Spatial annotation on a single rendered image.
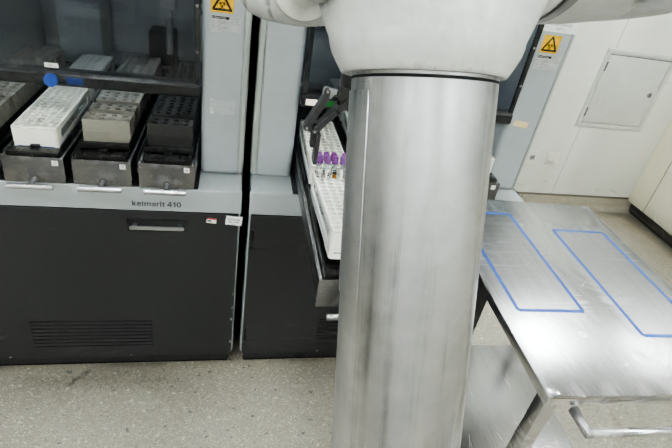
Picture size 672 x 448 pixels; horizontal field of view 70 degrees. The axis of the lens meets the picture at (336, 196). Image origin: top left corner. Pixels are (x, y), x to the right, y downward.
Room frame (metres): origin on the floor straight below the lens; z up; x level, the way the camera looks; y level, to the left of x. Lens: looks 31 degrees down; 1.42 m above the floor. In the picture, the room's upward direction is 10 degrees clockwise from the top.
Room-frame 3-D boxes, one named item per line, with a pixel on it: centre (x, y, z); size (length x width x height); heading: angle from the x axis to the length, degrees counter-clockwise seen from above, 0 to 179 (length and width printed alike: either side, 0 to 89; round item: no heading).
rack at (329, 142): (1.21, 0.06, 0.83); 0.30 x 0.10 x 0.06; 14
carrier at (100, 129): (1.08, 0.60, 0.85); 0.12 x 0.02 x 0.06; 105
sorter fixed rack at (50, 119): (1.14, 0.77, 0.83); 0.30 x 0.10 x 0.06; 14
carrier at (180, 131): (1.12, 0.45, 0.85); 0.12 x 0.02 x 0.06; 104
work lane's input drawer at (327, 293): (1.03, 0.02, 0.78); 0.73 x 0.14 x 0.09; 14
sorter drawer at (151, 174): (1.35, 0.51, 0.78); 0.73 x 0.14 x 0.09; 14
